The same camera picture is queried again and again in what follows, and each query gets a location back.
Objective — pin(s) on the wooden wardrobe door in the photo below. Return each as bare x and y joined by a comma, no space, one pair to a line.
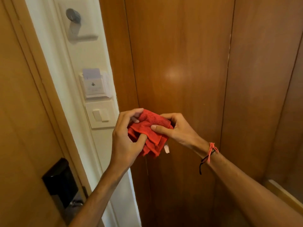
180,68
258,92

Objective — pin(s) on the white thermostat panel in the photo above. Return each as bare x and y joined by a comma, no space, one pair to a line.
79,20

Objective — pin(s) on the red microfiber cloth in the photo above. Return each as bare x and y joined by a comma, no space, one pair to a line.
149,133

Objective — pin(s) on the person's left forearm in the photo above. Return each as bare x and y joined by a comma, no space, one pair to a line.
99,196

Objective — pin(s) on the white light switch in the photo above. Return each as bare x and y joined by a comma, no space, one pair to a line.
101,114

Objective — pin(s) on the person's left hand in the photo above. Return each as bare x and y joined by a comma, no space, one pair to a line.
124,144

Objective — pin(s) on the wooden entry door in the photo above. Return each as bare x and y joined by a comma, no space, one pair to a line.
26,130

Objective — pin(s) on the white key card holder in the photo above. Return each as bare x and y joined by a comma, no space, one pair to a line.
95,85

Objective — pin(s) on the person's left thumb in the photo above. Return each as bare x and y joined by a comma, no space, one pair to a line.
140,143

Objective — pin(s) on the person's right forearm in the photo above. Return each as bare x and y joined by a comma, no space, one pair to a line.
251,193

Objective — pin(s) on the person's right hand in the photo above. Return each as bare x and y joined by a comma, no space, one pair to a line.
183,133

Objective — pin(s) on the person's right thumb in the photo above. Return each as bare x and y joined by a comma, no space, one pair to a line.
162,130

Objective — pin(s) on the white key card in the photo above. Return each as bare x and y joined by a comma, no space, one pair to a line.
92,75

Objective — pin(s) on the person's left middle finger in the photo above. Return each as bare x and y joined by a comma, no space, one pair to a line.
135,119

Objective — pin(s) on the black electronic door lock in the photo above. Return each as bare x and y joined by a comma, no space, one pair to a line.
60,180

